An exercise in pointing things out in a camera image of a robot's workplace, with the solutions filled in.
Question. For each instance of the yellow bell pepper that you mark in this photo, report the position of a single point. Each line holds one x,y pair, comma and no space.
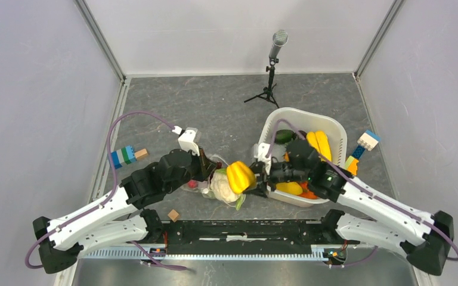
240,177

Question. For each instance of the white blue toy block stack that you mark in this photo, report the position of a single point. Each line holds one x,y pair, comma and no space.
366,142

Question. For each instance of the white cauliflower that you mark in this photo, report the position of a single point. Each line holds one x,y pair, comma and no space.
221,189

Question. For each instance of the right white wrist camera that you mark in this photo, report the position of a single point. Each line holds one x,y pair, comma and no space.
261,154

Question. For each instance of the clear polka dot zip bag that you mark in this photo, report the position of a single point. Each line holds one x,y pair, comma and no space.
203,187

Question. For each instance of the blue green toy block stack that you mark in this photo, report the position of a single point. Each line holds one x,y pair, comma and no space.
127,155

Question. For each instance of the red chili pepper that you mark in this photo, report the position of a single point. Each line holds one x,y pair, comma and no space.
192,184

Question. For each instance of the dark green avocado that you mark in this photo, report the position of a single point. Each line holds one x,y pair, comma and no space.
284,136

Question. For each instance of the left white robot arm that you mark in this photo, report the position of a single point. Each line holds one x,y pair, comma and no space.
122,216

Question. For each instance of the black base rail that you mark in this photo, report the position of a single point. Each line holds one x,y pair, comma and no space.
269,239

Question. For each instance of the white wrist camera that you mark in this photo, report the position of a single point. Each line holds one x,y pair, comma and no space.
187,139
261,154

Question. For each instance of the white plastic basket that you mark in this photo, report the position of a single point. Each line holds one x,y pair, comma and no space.
306,121

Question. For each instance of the small orange pumpkin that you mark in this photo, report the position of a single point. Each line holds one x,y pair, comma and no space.
306,193

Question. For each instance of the silver microphone on tripod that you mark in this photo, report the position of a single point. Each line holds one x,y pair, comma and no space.
279,39

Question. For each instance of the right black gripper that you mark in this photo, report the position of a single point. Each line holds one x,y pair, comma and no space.
260,187

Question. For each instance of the yellow banana bunch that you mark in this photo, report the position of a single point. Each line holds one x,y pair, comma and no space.
319,141

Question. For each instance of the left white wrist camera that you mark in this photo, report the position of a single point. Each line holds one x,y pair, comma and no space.
187,139

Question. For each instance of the small wooden cube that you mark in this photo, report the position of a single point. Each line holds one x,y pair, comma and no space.
173,215

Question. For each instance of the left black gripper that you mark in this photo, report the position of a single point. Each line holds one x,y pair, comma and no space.
206,166

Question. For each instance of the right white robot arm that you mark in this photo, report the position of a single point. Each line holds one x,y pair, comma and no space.
424,239

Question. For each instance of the yellow mango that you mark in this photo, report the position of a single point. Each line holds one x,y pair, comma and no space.
292,188

